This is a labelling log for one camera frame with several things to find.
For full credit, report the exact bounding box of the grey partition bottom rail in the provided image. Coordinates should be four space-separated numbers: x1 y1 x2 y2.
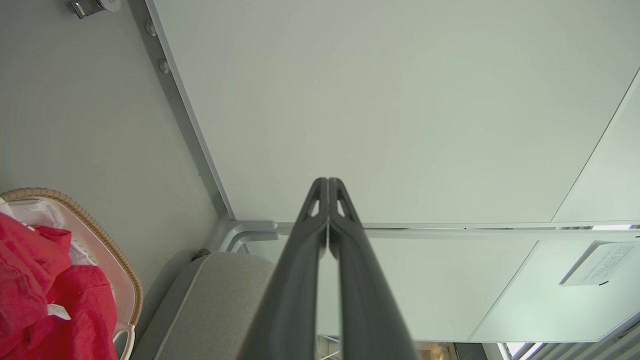
144 0 237 222

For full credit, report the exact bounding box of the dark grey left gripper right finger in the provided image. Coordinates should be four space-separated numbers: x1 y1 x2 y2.
328 177 419 360

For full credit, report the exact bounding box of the grey padded chair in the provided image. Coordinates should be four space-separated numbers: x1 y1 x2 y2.
131 251 281 360

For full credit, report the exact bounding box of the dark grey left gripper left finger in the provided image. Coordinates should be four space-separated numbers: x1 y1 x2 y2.
239 177 329 360

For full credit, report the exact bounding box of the white woven laundry basket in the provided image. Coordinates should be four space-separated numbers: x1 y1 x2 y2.
0 188 144 360

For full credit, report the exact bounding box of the small metal caster wheel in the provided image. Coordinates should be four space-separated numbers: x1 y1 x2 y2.
69 0 122 19

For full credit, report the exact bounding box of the red garment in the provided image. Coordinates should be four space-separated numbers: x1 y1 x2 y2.
0 212 119 360

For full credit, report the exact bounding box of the white paper notice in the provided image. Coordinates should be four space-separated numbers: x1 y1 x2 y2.
559 241 640 287

